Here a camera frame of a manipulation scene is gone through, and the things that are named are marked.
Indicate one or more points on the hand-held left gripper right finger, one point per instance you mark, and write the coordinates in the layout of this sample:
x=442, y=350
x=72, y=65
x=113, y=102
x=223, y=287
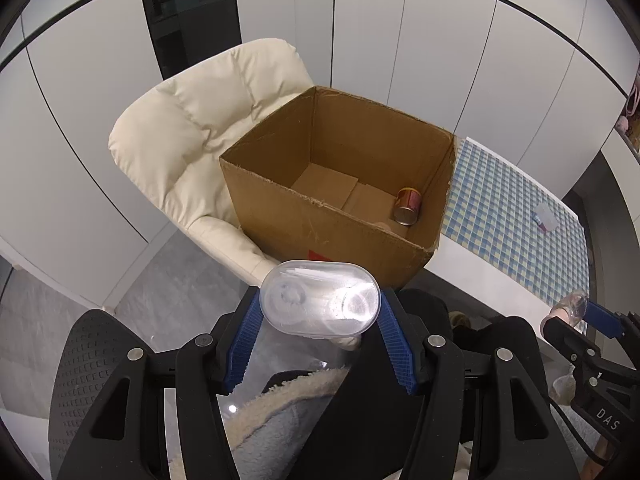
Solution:
x=397, y=345

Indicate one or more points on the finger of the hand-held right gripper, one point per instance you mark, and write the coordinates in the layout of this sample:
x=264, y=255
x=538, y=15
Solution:
x=602, y=317
x=570, y=337

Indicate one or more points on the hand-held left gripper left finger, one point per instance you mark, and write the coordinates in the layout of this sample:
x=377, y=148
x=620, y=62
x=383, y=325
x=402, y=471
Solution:
x=245, y=345

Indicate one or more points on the small bottle purple cap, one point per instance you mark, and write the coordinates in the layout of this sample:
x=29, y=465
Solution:
x=540, y=222

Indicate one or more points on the frosted translucent plastic box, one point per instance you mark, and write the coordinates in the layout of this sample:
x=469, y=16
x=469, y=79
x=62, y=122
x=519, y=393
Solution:
x=547, y=214

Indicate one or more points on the brown cardboard box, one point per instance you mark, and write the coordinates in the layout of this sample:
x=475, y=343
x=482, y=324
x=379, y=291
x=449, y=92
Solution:
x=320, y=240

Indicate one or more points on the red gold metal can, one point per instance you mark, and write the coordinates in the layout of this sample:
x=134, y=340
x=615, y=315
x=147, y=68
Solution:
x=407, y=205

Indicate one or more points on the person's right hand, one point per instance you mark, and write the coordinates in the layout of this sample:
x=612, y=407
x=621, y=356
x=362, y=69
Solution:
x=602, y=465

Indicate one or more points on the beige slipper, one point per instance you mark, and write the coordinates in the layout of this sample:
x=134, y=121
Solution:
x=457, y=318

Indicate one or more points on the fluffy pale fleece jacket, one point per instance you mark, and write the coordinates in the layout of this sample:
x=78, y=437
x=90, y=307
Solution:
x=290, y=420

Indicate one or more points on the white low table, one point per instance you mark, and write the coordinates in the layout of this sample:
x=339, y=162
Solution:
x=460, y=270

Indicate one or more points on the blue yellow checkered tablecloth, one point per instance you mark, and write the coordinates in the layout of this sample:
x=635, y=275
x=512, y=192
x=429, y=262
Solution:
x=500, y=210

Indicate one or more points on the white long counter cabinet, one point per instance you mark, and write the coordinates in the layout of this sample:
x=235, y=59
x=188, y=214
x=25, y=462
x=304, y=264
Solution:
x=620, y=152

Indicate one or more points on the pink plush toy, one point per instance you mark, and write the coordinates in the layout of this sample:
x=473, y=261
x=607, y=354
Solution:
x=623, y=124

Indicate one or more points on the pink plush bag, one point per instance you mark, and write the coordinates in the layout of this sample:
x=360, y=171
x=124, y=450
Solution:
x=634, y=100

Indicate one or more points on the cream padded chair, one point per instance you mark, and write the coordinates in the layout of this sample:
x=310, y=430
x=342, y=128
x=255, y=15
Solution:
x=200, y=110

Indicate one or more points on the dark glass cabinet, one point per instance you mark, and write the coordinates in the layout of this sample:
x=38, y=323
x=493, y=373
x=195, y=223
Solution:
x=190, y=10

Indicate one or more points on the white wall cabinets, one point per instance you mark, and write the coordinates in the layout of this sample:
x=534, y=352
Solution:
x=450, y=35

